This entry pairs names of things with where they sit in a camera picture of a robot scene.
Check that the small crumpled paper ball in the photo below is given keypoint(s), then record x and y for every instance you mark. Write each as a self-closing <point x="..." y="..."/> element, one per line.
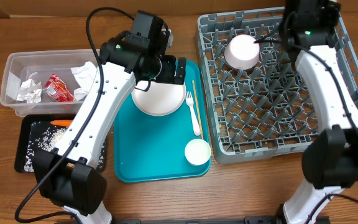
<point x="30" y="92"/>

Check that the wooden chopstick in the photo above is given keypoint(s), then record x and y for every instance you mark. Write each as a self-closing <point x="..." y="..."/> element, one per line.
<point x="197" y="108"/>

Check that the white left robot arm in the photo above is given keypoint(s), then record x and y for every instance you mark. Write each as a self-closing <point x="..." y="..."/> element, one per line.
<point x="66" y="174"/>

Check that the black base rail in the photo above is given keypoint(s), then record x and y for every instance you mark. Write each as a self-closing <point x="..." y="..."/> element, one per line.
<point x="245" y="220"/>

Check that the pink plastic fork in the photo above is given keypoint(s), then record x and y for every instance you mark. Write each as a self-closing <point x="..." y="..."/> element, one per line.
<point x="190" y="104"/>

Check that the white paper cup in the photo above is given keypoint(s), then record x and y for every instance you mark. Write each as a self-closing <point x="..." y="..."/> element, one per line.
<point x="197" y="152"/>

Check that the grey dishwasher rack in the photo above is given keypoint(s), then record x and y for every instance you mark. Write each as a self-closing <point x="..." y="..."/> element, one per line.
<point x="265" y="111"/>

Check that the teal plastic tray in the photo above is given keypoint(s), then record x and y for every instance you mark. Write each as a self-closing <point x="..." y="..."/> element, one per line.
<point x="148" y="148"/>

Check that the spilled rice pile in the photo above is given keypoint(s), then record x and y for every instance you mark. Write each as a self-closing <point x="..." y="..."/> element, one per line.
<point x="43" y="135"/>

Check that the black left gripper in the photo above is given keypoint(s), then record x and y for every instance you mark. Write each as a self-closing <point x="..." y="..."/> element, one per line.
<point x="169" y="75"/>

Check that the orange carrot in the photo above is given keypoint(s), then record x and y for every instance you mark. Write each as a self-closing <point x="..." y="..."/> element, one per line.
<point x="62" y="122"/>

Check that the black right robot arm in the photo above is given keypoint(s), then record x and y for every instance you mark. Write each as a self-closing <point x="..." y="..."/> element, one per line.
<point x="330" y="163"/>

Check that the clear plastic bin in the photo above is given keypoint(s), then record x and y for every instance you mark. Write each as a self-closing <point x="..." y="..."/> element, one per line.
<point x="39" y="66"/>

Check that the pink plate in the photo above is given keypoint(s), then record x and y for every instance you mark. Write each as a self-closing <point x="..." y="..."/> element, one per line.
<point x="161" y="99"/>

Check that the white napkin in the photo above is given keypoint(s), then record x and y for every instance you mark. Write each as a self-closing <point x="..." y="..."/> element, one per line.
<point x="84" y="77"/>

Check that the red snack wrapper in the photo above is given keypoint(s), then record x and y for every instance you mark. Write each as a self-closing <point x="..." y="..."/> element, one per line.
<point x="57" y="89"/>

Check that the black tray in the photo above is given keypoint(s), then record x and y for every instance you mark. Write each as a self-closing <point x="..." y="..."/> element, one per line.
<point x="25" y="129"/>

